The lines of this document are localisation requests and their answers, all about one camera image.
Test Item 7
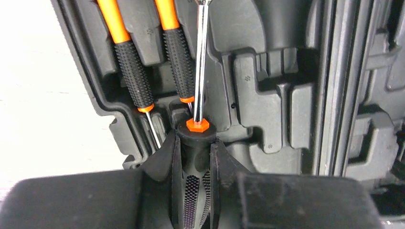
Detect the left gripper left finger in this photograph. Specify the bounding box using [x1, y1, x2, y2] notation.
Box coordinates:
[0, 131, 180, 229]

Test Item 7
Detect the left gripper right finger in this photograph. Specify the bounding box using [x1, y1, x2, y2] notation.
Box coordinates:
[210, 140, 383, 229]

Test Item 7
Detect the small orange black screwdriver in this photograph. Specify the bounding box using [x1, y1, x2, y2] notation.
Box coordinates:
[97, 0, 161, 148]

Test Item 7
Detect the black tool kit case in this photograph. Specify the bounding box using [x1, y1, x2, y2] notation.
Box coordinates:
[51, 0, 405, 220]

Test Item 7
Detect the thin orange black screwdriver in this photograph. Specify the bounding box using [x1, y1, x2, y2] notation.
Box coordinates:
[154, 0, 194, 113]

